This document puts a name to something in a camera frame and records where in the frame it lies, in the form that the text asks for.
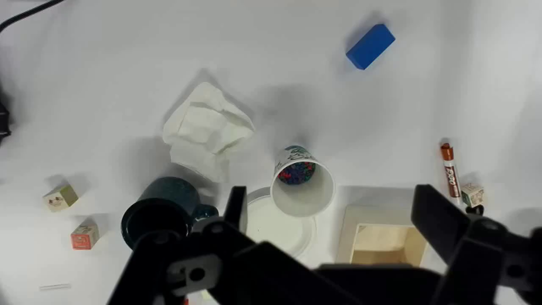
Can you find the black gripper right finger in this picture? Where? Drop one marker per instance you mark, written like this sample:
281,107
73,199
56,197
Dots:
484,260

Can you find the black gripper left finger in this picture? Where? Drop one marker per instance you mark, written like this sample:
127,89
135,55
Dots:
169,255

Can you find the dark teal ceramic mug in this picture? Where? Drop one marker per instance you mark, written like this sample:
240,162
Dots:
169,195

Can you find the patterned white paper cup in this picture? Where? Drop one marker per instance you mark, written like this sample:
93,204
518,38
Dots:
301,197

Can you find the small green white cube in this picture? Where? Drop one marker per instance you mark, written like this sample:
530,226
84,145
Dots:
472,195

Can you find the red letter toy block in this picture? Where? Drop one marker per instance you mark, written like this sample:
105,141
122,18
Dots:
84,236

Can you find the white marker with orange cap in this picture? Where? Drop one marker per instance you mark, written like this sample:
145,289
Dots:
450,170

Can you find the light wooden box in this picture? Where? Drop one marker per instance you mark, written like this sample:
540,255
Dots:
383,238

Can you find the cream toy block green face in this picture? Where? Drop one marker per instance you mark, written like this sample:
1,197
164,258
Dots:
61,199

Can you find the crumpled white tissue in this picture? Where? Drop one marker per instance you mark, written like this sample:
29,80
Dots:
203,124

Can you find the blue rectangular block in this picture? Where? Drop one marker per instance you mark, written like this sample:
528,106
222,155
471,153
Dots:
369,46

